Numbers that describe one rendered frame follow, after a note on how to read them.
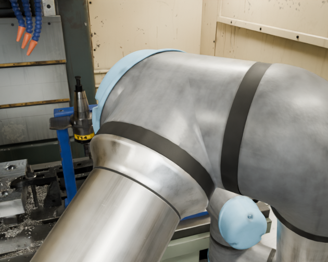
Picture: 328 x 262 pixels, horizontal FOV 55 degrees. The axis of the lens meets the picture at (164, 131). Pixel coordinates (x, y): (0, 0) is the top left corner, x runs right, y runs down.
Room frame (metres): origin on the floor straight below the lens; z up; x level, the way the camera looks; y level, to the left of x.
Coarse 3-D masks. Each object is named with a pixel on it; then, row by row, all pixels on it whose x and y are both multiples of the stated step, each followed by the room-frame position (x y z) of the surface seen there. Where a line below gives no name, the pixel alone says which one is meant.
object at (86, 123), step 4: (72, 116) 0.73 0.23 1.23; (72, 120) 0.71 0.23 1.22; (76, 120) 0.71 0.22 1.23; (80, 120) 0.71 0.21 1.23; (84, 120) 0.72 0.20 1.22; (88, 120) 0.72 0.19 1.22; (72, 124) 0.72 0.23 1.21; (76, 124) 0.71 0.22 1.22; (80, 124) 0.71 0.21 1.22; (84, 124) 0.72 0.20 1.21; (88, 124) 0.72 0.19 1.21; (92, 124) 0.73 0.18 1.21; (72, 128) 0.71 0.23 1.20; (76, 128) 0.71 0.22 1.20; (80, 128) 0.71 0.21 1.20
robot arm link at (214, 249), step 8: (208, 248) 0.46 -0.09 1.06; (216, 248) 0.42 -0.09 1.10; (224, 248) 0.41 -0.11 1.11; (232, 248) 0.40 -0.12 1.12; (248, 248) 0.41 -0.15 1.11; (256, 248) 0.41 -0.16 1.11; (264, 248) 0.41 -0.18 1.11; (208, 256) 0.44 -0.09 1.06; (216, 256) 0.42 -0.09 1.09; (224, 256) 0.41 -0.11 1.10; (232, 256) 0.40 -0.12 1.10; (240, 256) 0.40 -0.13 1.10; (248, 256) 0.40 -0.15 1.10; (256, 256) 0.40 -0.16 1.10; (264, 256) 0.40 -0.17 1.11
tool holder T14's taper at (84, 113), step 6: (84, 90) 0.74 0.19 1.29; (78, 96) 0.72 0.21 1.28; (84, 96) 0.73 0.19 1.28; (78, 102) 0.72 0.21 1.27; (84, 102) 0.73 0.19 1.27; (78, 108) 0.72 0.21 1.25; (84, 108) 0.72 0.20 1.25; (78, 114) 0.72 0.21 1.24; (84, 114) 0.72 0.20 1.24; (90, 114) 0.73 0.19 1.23
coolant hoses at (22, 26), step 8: (16, 0) 0.83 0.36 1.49; (24, 0) 0.82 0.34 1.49; (40, 0) 0.83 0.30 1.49; (16, 8) 0.83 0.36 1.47; (24, 8) 0.83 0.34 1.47; (40, 8) 0.83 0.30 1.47; (16, 16) 0.83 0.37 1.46; (40, 16) 0.83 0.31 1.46; (24, 24) 0.83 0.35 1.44; (40, 24) 0.82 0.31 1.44; (32, 32) 0.83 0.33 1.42; (40, 32) 0.82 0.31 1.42; (16, 40) 0.82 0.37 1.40; (24, 40) 0.81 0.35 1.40; (32, 40) 0.81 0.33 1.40; (32, 48) 0.81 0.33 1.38
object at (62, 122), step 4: (60, 116) 0.76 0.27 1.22; (64, 116) 0.76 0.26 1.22; (68, 116) 0.76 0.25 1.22; (52, 120) 0.73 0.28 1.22; (56, 120) 0.73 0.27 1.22; (60, 120) 0.73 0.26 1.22; (64, 120) 0.73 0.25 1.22; (68, 120) 0.73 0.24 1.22; (52, 124) 0.71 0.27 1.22; (56, 124) 0.71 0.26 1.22; (60, 124) 0.71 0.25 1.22; (64, 124) 0.71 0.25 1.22; (68, 124) 0.71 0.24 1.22; (52, 128) 0.69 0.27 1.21; (56, 128) 0.69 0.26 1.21; (60, 128) 0.69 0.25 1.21; (64, 128) 0.69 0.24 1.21
